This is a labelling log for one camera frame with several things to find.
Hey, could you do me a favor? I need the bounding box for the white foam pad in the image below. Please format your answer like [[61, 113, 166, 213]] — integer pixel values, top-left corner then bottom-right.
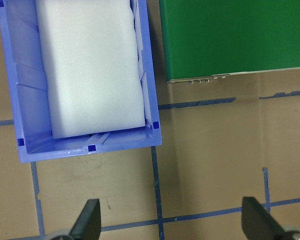
[[34, 0, 146, 140]]

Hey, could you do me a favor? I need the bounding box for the blue plastic storage bin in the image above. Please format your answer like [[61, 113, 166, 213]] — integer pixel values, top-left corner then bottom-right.
[[0, 0, 163, 164]]

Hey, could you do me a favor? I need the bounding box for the green conveyor belt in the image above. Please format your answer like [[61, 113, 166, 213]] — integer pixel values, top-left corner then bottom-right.
[[158, 0, 300, 85]]

